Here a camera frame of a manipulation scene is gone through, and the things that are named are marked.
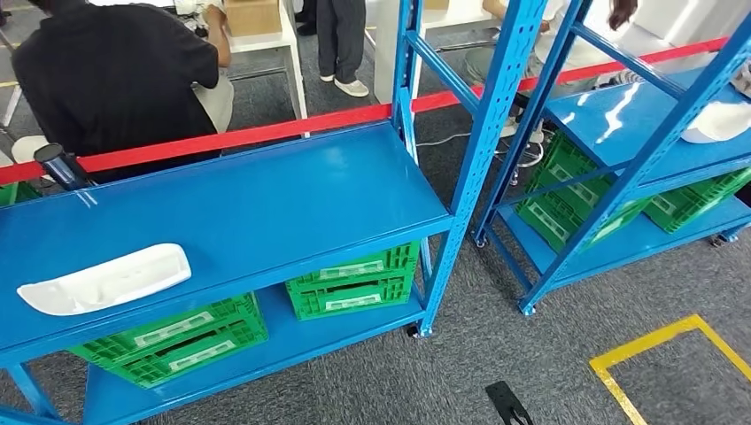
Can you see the white plastic part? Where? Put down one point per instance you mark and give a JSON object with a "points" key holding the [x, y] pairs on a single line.
{"points": [[117, 275], [716, 123]]}

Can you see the wheeled stool base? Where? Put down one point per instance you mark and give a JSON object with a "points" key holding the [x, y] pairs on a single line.
{"points": [[531, 161]]}

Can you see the blue metal shelf rack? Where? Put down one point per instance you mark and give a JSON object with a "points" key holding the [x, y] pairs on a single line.
{"points": [[234, 223], [616, 117]]}

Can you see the white table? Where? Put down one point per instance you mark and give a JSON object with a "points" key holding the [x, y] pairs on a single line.
{"points": [[264, 42]]}

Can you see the person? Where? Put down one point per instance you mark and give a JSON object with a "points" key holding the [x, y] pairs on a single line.
{"points": [[592, 61], [306, 17], [117, 76], [343, 35]]}

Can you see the cardboard box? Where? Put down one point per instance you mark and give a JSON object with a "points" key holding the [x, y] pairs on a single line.
{"points": [[252, 17]]}

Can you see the grey patterned cloth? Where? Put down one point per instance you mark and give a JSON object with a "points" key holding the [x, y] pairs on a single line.
{"points": [[744, 79]]}

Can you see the yellow floor tape square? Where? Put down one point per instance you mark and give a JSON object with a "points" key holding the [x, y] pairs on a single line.
{"points": [[645, 341]]}

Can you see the white desk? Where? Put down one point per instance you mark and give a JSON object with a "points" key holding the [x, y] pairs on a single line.
{"points": [[390, 53]]}

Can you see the red barrier belt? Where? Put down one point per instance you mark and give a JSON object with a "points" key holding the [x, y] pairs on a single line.
{"points": [[264, 132]]}

